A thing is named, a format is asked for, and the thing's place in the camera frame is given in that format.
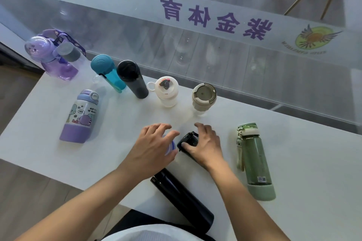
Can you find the person's left hand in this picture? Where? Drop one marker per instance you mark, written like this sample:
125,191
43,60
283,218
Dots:
147,150

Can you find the person's right hand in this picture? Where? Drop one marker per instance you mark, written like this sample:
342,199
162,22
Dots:
208,150

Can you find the person's left thumb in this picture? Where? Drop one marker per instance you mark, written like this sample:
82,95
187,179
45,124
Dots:
173,156

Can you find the person's right thumb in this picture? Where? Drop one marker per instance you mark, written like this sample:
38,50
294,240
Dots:
187,146

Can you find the person's left middle finger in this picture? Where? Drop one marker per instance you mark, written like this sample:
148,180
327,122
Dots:
164,127

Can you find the black bottle lid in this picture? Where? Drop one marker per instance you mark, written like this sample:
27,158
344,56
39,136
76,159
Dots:
189,139

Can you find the blue and white lid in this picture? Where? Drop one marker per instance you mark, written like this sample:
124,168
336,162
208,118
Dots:
171,147

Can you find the person's left forearm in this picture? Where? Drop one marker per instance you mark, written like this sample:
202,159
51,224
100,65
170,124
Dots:
84,207

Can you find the person's right forearm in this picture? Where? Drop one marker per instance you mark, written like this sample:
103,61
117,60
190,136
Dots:
246,207

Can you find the white bottle with loop lid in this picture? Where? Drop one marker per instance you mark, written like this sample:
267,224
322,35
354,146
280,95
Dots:
166,92

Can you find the black thermos bottle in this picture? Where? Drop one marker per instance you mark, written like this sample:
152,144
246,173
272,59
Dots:
183,201

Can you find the beige lidded cup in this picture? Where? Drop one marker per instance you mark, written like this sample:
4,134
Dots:
204,98

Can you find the black tumbler bottle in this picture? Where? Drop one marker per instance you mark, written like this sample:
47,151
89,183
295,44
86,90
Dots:
133,79

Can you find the green transparent water bottle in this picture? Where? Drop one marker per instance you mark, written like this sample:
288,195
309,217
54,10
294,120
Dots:
256,161

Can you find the teal water bottle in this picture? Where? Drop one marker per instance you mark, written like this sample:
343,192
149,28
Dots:
109,72

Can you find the person's white shirt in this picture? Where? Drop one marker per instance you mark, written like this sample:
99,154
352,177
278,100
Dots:
158,233

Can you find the purple cartoon kids bottle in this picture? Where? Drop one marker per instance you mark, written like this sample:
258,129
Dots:
79,119

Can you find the clear bottle with grey lid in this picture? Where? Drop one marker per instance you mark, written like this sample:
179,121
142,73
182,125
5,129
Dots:
70,53

